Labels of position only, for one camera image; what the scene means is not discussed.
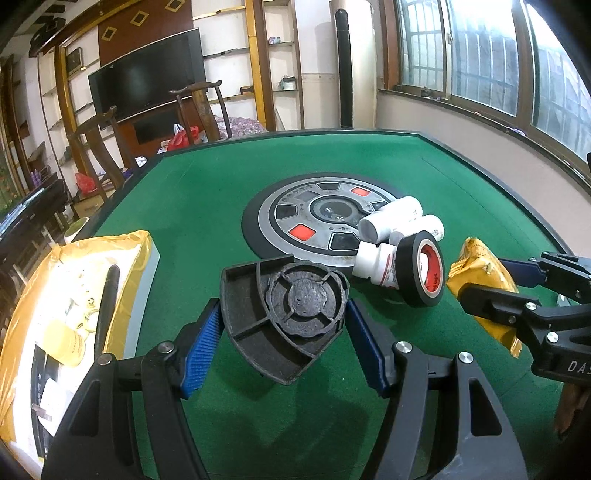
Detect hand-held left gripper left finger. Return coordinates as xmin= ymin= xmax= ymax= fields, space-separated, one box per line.
xmin=41 ymin=298 xmax=241 ymax=480

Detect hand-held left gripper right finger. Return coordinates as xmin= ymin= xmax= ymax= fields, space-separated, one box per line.
xmin=346 ymin=298 xmax=529 ymax=480

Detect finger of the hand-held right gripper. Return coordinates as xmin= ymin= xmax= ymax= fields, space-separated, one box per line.
xmin=458 ymin=282 xmax=591 ymax=358
xmin=500 ymin=251 xmax=591 ymax=295

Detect yellow snack packet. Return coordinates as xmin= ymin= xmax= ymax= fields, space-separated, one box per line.
xmin=445 ymin=237 xmax=523 ymax=358

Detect black plastic burner part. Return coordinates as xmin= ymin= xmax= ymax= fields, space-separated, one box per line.
xmin=220 ymin=255 xmax=352 ymax=386

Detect black tape roll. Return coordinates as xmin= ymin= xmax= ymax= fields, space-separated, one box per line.
xmin=396 ymin=231 xmax=445 ymax=308

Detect cream tag with yellow cord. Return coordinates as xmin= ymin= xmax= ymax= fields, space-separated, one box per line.
xmin=45 ymin=295 xmax=101 ymax=368

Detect cardboard box with yellow tape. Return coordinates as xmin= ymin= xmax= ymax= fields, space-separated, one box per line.
xmin=0 ymin=229 xmax=161 ymax=464

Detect person's right hand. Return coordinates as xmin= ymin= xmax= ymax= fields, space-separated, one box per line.
xmin=555 ymin=382 xmax=591 ymax=439

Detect white bottle with red label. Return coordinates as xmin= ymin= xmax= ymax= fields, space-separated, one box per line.
xmin=352 ymin=241 xmax=402 ymax=290

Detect small white pill bottle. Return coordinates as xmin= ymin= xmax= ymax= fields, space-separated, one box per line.
xmin=389 ymin=215 xmax=445 ymax=246

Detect black rod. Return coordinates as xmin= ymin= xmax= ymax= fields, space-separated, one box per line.
xmin=93 ymin=265 xmax=122 ymax=360

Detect large white pill bottle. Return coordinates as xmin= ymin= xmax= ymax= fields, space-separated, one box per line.
xmin=359 ymin=196 xmax=424 ymax=244

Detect round table control panel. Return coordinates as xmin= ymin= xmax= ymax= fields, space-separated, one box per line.
xmin=241 ymin=173 xmax=403 ymax=267

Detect white and green cup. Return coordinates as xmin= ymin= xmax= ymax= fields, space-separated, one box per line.
xmin=63 ymin=218 xmax=92 ymax=245

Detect black piano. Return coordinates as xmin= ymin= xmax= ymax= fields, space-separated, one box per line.
xmin=0 ymin=178 xmax=71 ymax=260

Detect barred window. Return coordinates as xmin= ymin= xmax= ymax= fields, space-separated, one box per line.
xmin=392 ymin=0 xmax=591 ymax=160

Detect dark wooden chair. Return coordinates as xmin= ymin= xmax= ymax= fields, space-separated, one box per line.
xmin=168 ymin=80 xmax=232 ymax=142
xmin=68 ymin=105 xmax=140 ymax=200

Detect floral cloth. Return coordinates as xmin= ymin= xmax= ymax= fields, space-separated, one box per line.
xmin=213 ymin=116 xmax=269 ymax=139

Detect standing air conditioner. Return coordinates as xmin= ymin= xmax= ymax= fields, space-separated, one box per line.
xmin=329 ymin=0 xmax=378 ymax=131

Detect black flat television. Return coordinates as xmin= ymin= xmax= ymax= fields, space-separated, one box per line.
xmin=88 ymin=28 xmax=207 ymax=124

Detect wooden wall shelf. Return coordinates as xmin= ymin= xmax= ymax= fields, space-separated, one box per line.
xmin=244 ymin=0 xmax=306 ymax=133

